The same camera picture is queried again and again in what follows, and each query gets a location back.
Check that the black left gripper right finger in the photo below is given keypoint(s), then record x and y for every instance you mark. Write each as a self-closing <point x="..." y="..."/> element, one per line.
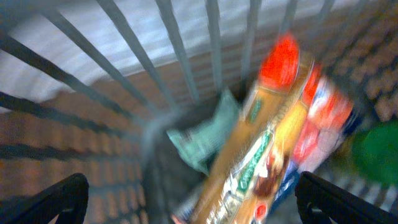
<point x="319" y="201"/>

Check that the mint green wipes packet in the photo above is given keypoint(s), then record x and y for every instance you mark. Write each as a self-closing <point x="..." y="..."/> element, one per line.
<point x="197" y="146"/>

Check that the green lid jar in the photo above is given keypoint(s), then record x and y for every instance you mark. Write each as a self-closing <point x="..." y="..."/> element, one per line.
<point x="374" y="153"/>

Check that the grey plastic basket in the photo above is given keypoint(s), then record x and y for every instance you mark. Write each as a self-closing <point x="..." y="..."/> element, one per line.
<point x="91" y="87"/>

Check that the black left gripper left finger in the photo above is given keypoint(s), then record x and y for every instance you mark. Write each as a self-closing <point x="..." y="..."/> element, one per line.
<point x="65" y="201"/>

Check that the spaghetti packet orange ends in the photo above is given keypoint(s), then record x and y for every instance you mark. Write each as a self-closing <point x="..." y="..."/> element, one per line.
<point x="247" y="173"/>

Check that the Kleenex tissue multipack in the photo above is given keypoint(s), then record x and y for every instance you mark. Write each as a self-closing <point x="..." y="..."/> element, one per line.
<point x="330" y="120"/>

